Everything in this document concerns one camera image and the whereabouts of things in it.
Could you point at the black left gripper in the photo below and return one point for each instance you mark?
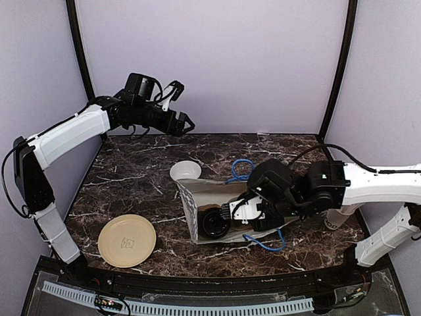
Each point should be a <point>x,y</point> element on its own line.
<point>177,130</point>

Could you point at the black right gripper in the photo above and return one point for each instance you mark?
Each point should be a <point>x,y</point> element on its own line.
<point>261,226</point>

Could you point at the black plastic cup lid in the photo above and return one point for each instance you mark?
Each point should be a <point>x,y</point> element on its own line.
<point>212,225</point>

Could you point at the blue checkered paper bag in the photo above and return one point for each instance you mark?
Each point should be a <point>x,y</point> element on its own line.
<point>200,194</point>

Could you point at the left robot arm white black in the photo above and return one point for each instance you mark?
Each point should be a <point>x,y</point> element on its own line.
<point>142,102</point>

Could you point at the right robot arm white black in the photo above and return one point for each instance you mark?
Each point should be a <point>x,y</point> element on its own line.
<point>336,185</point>

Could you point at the white ceramic bowl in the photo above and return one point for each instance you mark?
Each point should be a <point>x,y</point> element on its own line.
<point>185,170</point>

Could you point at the white cup holding straws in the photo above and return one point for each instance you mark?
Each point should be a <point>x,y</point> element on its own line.
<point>334,219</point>

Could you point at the cream yellow plate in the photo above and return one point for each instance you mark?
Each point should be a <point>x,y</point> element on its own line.
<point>127,241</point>

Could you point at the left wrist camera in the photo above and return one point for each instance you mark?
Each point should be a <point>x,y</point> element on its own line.
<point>171,93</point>

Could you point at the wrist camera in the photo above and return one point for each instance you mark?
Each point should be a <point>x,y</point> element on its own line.
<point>244,210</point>
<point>171,93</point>

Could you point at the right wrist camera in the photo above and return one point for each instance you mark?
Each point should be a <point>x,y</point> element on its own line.
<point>244,210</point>

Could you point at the left black frame post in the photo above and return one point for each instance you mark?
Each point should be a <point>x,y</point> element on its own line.
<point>79,48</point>

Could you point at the black frame post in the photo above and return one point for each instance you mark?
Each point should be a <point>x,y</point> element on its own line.
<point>340,69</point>
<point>79,48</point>

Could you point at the black front table rail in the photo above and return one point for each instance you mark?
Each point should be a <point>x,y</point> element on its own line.
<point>318,283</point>

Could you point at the right black frame post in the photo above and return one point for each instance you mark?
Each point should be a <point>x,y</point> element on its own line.
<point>340,69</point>

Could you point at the white perforated cable duct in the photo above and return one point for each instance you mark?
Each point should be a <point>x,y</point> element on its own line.
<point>157,304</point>

